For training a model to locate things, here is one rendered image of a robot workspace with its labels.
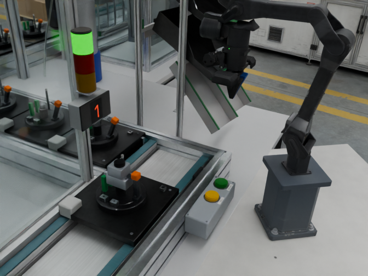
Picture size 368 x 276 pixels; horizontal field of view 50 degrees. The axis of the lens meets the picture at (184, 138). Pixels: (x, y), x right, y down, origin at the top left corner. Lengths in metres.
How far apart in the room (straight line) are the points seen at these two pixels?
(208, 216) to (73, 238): 0.36
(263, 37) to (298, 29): 0.49
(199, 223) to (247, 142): 0.62
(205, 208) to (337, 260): 0.39
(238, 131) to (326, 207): 0.53
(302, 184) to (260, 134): 0.63
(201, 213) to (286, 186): 0.24
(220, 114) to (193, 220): 0.51
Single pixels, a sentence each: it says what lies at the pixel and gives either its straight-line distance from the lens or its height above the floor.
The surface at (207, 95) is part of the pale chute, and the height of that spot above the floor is 1.08.
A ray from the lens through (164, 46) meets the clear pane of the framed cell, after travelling 2.38.
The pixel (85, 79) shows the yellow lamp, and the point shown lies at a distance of 1.02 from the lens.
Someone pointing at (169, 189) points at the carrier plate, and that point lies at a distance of 1.15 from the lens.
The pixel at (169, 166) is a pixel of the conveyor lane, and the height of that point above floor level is 0.92.
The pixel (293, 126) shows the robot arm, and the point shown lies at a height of 1.20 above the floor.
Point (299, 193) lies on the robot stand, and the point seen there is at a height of 1.02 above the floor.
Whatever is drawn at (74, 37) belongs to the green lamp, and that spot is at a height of 1.40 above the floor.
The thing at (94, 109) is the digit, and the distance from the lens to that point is 1.06.
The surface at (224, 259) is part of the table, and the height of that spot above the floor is 0.86.
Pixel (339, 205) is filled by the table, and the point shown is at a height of 0.86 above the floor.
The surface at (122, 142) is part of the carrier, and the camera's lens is 1.36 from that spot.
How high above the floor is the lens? 1.69
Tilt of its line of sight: 31 degrees down
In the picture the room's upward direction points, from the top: 3 degrees clockwise
